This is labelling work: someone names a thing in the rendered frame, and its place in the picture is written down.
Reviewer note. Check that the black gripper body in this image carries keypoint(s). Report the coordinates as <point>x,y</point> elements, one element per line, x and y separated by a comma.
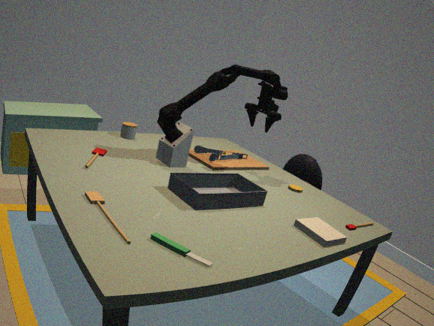
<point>264,105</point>

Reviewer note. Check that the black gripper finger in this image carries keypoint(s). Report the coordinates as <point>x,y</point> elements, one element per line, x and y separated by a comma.
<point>252,116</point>
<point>269,122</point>

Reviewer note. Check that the light wooden board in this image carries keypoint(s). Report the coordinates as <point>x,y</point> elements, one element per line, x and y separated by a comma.
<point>230,164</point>

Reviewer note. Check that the beige flat rectangular block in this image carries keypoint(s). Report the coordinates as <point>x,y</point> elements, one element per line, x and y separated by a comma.
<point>320,231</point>

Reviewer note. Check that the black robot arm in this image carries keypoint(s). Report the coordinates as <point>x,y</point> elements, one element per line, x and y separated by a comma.
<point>219,80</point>

